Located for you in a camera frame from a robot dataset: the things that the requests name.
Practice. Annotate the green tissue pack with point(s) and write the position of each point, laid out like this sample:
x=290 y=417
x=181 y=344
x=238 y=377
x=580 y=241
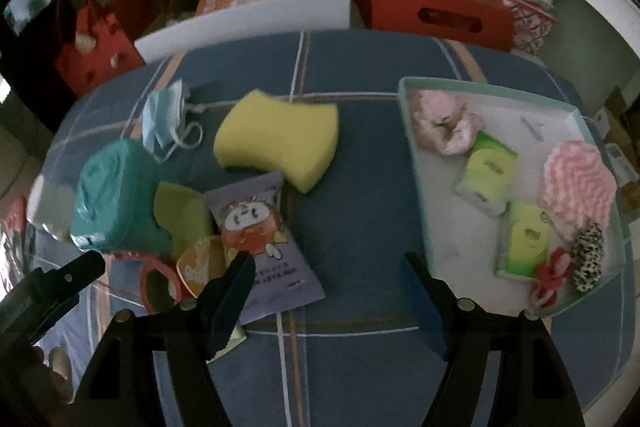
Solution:
x=487 y=172
x=235 y=342
x=525 y=237

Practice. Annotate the clear plastic packet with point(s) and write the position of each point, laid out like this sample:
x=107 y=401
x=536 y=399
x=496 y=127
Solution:
x=52 y=207

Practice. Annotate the brown cardboard box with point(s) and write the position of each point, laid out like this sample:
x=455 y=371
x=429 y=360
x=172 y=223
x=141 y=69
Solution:
x=615 y=104

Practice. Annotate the yellow-green cloth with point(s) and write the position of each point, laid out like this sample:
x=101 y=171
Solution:
x=182 y=212

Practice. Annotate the white carton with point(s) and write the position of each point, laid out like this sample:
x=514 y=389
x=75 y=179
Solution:
x=620 y=159

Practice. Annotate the shallow teal-rimmed box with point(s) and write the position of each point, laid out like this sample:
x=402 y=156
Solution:
x=445 y=207

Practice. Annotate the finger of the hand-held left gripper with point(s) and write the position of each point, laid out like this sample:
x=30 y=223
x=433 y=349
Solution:
x=60 y=282

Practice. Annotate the teal wet wipes pack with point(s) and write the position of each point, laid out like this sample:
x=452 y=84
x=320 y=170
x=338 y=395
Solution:
x=115 y=197

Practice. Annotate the red tote bag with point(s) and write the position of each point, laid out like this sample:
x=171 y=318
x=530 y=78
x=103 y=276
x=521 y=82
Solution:
x=95 y=57

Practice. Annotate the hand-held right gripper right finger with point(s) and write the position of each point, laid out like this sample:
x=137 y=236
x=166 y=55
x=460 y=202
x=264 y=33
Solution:
x=425 y=307

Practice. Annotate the yellow snack packet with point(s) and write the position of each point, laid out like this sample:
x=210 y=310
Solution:
x=200 y=267

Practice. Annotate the yellow sponge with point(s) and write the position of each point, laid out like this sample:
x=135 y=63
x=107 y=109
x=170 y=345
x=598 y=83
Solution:
x=280 y=137

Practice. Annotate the white bed board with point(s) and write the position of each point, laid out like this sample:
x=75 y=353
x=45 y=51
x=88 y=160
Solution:
x=250 y=19

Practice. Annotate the blue face mask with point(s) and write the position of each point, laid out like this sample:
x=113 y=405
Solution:
x=162 y=117

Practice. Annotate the blue plaid bedsheet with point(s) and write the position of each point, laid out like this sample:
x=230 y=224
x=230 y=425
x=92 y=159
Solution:
x=360 y=207

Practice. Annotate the red patterned box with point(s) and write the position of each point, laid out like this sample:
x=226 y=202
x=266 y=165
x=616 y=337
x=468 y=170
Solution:
x=530 y=27

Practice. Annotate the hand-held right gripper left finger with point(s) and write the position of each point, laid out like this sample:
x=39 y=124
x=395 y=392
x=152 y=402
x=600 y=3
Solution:
x=232 y=307

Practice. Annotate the pink chevron towel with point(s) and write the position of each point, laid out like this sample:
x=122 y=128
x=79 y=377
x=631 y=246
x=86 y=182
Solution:
x=575 y=187

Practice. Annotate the pink plush scrunchie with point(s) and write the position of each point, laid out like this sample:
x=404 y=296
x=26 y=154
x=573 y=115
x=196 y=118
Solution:
x=440 y=122

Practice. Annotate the purple snack packet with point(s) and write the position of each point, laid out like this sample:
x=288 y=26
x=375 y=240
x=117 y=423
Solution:
x=285 y=277

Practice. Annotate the leopard print scrunchie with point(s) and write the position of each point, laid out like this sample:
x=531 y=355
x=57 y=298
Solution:
x=587 y=257

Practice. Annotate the dark brown bag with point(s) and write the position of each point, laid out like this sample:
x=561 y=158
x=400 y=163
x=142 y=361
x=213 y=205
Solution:
x=165 y=2

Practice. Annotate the red scrunchie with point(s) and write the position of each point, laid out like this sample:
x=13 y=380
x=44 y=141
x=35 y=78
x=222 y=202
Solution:
x=555 y=269

